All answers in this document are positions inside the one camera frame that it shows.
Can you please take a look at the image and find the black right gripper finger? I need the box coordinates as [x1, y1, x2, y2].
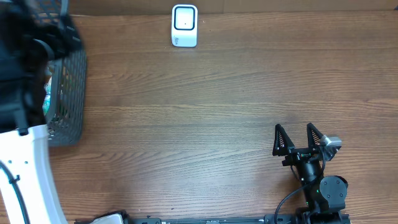
[307, 123, 323, 148]
[272, 124, 295, 156]

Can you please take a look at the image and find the tissue pack white green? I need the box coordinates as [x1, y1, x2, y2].
[42, 78, 52, 115]

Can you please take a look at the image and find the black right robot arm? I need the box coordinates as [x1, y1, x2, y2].
[271, 123, 351, 223]

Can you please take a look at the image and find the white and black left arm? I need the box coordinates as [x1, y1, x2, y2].
[1, 0, 87, 223]

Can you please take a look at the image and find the dark grey plastic basket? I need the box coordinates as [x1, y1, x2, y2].
[33, 0, 87, 147]

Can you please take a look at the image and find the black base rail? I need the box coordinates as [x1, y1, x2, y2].
[74, 210, 352, 224]

